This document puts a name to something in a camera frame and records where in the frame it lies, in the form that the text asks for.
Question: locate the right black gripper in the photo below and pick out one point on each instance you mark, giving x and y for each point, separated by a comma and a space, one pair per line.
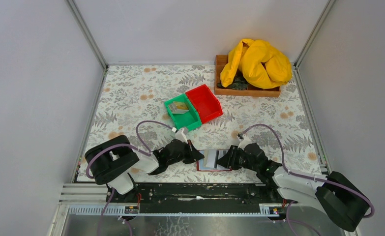
234, 158

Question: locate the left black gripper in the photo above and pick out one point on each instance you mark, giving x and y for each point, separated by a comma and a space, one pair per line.
183, 151

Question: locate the red leather card holder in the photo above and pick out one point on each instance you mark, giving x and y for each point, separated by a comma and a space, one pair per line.
200, 167

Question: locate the green plastic bin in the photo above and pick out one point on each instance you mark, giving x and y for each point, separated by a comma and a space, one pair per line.
190, 119

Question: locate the red plastic bin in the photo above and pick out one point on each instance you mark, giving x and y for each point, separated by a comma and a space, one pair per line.
205, 103

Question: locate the gold credit card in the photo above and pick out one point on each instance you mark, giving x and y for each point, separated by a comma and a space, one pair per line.
178, 106

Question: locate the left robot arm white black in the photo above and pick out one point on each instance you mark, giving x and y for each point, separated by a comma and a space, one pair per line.
109, 163

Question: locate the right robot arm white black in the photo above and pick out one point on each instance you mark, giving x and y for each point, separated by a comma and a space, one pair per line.
331, 194

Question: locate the silver cards in green bin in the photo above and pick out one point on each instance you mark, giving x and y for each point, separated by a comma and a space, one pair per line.
179, 112

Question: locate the dark green item in tray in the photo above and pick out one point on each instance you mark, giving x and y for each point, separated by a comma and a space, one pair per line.
239, 83

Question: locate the floral table mat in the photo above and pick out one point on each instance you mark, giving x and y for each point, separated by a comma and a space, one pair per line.
132, 104

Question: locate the yellow cloth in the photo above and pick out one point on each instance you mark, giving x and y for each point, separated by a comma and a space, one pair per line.
261, 65

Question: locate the wooden tray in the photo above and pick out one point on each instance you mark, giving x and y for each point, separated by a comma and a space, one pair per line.
220, 62

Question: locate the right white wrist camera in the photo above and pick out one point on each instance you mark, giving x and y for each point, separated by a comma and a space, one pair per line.
244, 140

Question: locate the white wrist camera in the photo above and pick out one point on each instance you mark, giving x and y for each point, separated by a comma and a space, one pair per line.
244, 140
180, 134

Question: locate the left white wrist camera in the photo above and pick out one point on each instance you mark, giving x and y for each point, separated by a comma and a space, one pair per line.
180, 134

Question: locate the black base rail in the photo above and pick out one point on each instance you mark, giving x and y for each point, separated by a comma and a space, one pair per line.
200, 198

